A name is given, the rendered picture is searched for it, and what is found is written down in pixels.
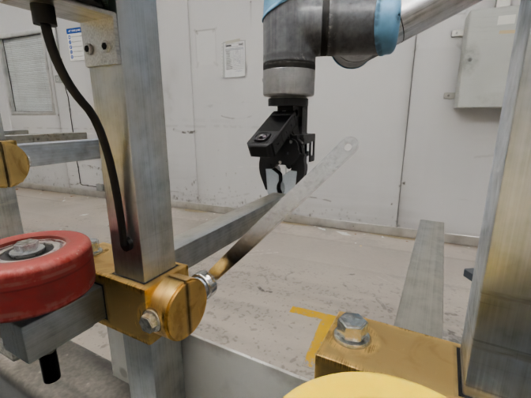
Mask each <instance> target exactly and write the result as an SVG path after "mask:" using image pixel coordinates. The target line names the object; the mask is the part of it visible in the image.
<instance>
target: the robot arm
mask: <svg viewBox="0 0 531 398"><path fill-rule="evenodd" d="M481 1H483V0H264V7H263V17H262V23H263V78H262V82H263V96H265V97H271V98H270V99H268V106H269V107H277V111H274V112H273V113H272V114H271V115H270V116H269V117H268V118H267V119H266V120H265V122H264V123H263V124H262V125H261V127H260V128H259V129H258V130H257V131H256V133H255V134H254V135H253V136H252V138H251V139H250V140H249V141H248V142H247V146H248V148H249V152H250V156H253V157H260V160H259V172H260V175H261V178H262V181H263V184H264V187H265V189H266V190H267V193H268V194H271V193H288V192H289V191H290V190H291V189H292V188H293V187H294V186H295V185H296V184H297V183H298V182H299V181H300V180H301V179H302V178H303V177H304V176H305V175H306V174H307V156H309V162H312V161H314V145H315V133H307V108H308V99H307V97H312V96H313V95H314V80H315V58H316V57H320V56H321V57H322V56H332V57H333V60H334V61H335V62H336V63H337V64H338V65H339V66H341V67H343V68H345V69H357V68H360V67H361V66H363V65H365V64H366V63H367V62H368V61H369V60H371V59H373V58H375V57H377V56H383V55H386V54H392V53H393V52H394V50H395V47H396V45H398V44H399V43H402V42H404V41H406V40H407V39H410V38H412V37H413V36H415V35H417V34H419V33H421V32H423V31H425V30H427V29H429V28H431V27H433V26H435V25H436V24H438V23H440V22H442V21H444V20H446V19H448V18H450V17H452V16H454V15H456V14H457V13H460V12H461V11H463V10H465V9H468V8H469V7H471V6H474V5H476V4H477V3H479V2H481ZM312 141H313V152H312V155H311V142H312ZM307 144H309V151H307ZM279 164H280V165H286V167H287V168H288V169H291V170H290V171H289V172H287V173H285V174H284V175H283V179H282V173H281V168H280V166H278V165H279Z"/></svg>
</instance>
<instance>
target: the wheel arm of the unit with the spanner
mask: <svg viewBox="0 0 531 398"><path fill-rule="evenodd" d="M285 194H286V193H271V194H269V195H267V196H264V197H262V198H260V199H257V200H256V201H252V202H251V203H249V204H247V205H244V206H242V207H240V208H237V209H235V210H233V211H230V212H228V213H226V214H223V215H222V216H219V217H217V218H215V219H213V220H210V221H208V222H206V223H203V224H201V225H199V226H197V227H194V228H192V229H190V230H188V231H185V232H183V233H181V234H179V235H176V236H174V246H175V261H176V262H178V263H182V264H185V265H188V268H190V267H192V266H194V265H196V264H197V263H198V262H200V261H202V260H204V259H206V258H207V257H209V256H210V255H212V254H214V253H216V252H217V251H219V250H221V249H223V248H224V247H226V246H227V245H229V244H231V243H232V242H234V241H235V240H237V239H239V238H241V237H243V236H244V235H245V234H246V233H247V232H248V231H249V230H250V229H251V228H252V227H253V226H254V225H255V224H256V223H257V222H258V221H259V220H260V219H261V218H262V217H263V216H264V215H265V214H266V213H267V212H268V211H269V210H270V209H271V208H272V207H273V206H274V205H275V204H276V203H277V202H278V201H279V200H280V199H281V198H282V197H283V196H284V195H285ZM105 317H106V313H105V306H104V296H103V290H102V287H101V286H100V285H98V284H93V286H92V287H91V288H90V289H89V290H88V292H86V293H85V294H84V295H83V296H81V297H80V298H79V299H78V300H76V301H74V302H72V303H70V304H69V305H67V306H64V307H63V308H61V309H59V310H56V311H53V312H51V313H48V314H44V315H42V316H39V317H34V318H31V319H28V320H23V321H16V322H10V323H3V324H0V332H1V336H2V342H3V346H4V348H5V349H6V350H7V351H8V352H10V353H11V354H13V355H15V356H17V357H18V358H19V359H21V360H23V361H24V362H26V363H27V364H30V363H32V362H35V361H36V360H37V359H40V358H41V357H43V356H45V355H49V354H52V353H53V352H54V351H55V350H56V348H57V347H60V346H61V345H63V344H64V343H66V342H68V341H69V340H72V339H73V338H74V337H76V336H78V335H80V334H81V333H83V332H84V331H86V330H88V329H90V328H91V327H93V326H94V324H95V323H97V322H99V321H101V320H103V319H104V318H105Z"/></svg>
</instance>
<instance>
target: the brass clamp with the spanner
mask: <svg viewBox="0 0 531 398"><path fill-rule="evenodd" d="M100 247H101V248H102V249H103V251H102V252H101V253H99V254H97V255H95V256H93V258H94V264H95V270H96V281H95V284H98V285H100V286H101V287H102V290H103V296H104V306H105V313H106V317H105V318H104V319H103V320H101V321H99V323H101V324H102V325H106V326H107V327H109V328H112V329H114V330H116V331H118V332H121V333H123V334H125V335H127V336H130V337H132V338H134V339H136V340H139V341H141V342H142V343H145V344H148V345H151V344H153V343H154V342H156V341H157V340H158V339H159V338H161V337H162V336H163V337H165V338H168V339H169V340H173V341H180V340H184V339H185V338H187V337H188V336H189V335H190V334H191V333H192V332H193V331H194V330H195V329H196V328H197V327H198V325H199V323H200V321H201V319H202V317H203V314H204V312H205V307H206V300H207V295H206V290H205V285H204V284H203V283H202V282H201V281H200V280H199V279H196V278H193V277H190V276H189V272H188V265H185V264H182V263H178V262H175V267H173V268H170V269H169V270H167V271H166V272H163V273H161V274H160V275H158V276H156V277H154V278H153V279H151V280H149V281H147V282H146V283H142V282H140V281H137V280H133V279H131V278H128V277H125V276H121V275H119V274H116V273H115V266H114V259H113V253H112V246H111V244H109V243H106V242H102V243H100Z"/></svg>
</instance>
